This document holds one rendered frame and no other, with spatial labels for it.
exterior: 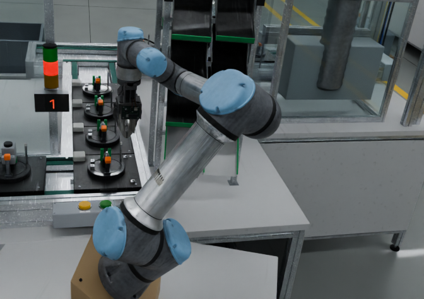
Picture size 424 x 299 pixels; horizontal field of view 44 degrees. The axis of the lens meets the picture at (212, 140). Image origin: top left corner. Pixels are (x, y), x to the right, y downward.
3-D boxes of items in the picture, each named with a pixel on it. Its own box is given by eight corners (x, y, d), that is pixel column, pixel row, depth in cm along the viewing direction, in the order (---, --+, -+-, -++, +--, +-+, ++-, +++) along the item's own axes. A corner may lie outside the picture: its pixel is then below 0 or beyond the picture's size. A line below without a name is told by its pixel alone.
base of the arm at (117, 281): (132, 314, 139) (159, 298, 136) (91, 279, 134) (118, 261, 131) (143, 274, 152) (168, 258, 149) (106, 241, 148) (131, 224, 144)
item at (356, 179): (401, 251, 332) (444, 130, 292) (232, 265, 304) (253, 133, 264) (352, 190, 390) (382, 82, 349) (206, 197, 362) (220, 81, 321)
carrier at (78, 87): (123, 106, 256) (124, 82, 250) (72, 106, 249) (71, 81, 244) (119, 86, 276) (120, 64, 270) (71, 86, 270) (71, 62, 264)
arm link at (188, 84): (306, 118, 131) (189, 67, 165) (284, 99, 123) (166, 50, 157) (283, 158, 131) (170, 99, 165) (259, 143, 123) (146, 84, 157)
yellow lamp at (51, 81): (58, 89, 190) (58, 76, 188) (43, 89, 189) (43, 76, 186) (58, 83, 194) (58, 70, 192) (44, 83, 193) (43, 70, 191)
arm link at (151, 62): (181, 65, 150) (161, 53, 158) (154, 46, 142) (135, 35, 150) (166, 89, 151) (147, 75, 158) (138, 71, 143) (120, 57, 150)
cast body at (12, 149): (15, 164, 187) (14, 147, 183) (2, 164, 186) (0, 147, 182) (17, 152, 194) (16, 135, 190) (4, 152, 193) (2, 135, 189)
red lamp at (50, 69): (58, 76, 188) (57, 62, 185) (43, 76, 186) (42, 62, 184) (58, 70, 192) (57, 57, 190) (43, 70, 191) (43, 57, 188)
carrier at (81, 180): (141, 191, 193) (143, 162, 187) (73, 194, 187) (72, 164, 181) (134, 158, 214) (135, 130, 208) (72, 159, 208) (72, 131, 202)
